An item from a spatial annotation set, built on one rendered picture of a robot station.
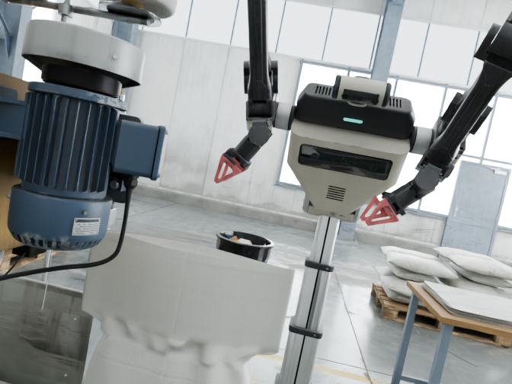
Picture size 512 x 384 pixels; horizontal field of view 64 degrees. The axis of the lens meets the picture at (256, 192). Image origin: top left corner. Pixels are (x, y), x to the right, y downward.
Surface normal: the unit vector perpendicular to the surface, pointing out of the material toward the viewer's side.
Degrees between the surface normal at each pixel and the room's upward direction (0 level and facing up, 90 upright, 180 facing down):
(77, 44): 90
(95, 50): 90
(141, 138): 90
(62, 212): 92
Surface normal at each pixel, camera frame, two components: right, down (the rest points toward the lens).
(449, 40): -0.11, 0.06
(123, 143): 0.30, 0.13
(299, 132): 0.05, -0.72
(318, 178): -0.24, 0.66
